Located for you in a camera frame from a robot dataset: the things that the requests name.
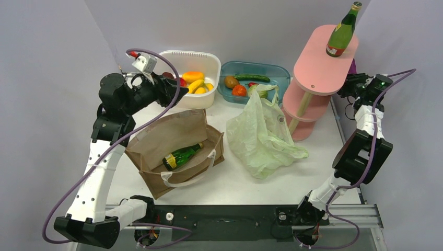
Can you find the pink three-tier shelf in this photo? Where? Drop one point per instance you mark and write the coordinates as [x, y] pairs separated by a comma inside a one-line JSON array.
[[316, 78]]

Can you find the yellow orange mango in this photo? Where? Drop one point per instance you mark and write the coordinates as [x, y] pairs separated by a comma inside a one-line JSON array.
[[190, 77]]

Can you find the brown paper tote bag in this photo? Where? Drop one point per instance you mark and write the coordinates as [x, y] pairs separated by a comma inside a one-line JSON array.
[[154, 145]]

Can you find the yellow banana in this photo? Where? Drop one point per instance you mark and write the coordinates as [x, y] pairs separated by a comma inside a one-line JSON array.
[[195, 85]]

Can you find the green glass bottle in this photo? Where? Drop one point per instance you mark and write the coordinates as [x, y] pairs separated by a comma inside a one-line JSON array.
[[343, 32]]

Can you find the green cucumber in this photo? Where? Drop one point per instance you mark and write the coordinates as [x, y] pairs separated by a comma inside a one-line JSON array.
[[252, 77]]

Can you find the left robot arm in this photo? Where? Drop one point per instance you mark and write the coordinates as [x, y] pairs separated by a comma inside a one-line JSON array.
[[87, 221]]

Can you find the teal plastic tray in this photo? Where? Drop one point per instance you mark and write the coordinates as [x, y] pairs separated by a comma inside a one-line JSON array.
[[278, 76]]

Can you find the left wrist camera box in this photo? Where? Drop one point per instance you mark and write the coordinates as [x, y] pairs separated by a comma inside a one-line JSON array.
[[144, 63]]

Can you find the green plastic grocery bag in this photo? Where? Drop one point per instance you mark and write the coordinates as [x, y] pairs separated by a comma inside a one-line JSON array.
[[260, 138]]

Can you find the purple snack packet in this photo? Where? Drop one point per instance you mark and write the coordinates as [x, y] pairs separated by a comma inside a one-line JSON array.
[[353, 68]]

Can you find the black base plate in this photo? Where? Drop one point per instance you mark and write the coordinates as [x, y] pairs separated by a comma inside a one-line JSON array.
[[235, 222]]

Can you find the brown potato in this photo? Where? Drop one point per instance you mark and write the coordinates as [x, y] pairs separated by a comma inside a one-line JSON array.
[[231, 82]]

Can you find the white plastic basin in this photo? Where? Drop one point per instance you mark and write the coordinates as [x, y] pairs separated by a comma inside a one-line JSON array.
[[198, 70]]

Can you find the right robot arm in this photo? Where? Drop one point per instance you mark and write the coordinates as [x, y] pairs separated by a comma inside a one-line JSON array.
[[362, 155]]

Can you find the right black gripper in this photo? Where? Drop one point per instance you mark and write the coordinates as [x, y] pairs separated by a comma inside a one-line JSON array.
[[349, 80]]

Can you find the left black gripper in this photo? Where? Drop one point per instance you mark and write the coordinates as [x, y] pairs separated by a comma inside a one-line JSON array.
[[160, 90]]

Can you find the orange fruit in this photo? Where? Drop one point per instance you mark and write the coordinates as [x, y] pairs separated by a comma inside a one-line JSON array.
[[239, 90]]

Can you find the dark red fruit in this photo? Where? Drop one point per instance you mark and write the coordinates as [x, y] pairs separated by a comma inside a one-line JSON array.
[[168, 75]]

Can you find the small green bottle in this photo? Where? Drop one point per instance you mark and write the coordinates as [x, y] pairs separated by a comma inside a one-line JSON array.
[[178, 158]]

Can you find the red tomato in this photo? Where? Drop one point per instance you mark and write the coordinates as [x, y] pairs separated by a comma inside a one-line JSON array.
[[183, 83]]

